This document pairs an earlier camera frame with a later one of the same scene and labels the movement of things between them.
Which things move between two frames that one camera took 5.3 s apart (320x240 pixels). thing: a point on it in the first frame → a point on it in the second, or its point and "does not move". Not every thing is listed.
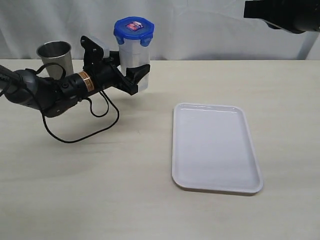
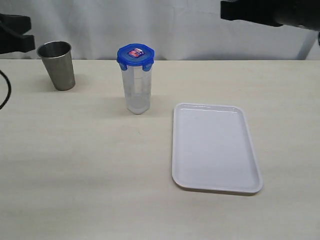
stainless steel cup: [58, 52] does not move
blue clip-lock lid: [134, 27] → [135, 54]
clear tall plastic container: [132, 53] → [137, 85]
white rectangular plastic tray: [213, 149] does not move
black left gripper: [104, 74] → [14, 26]
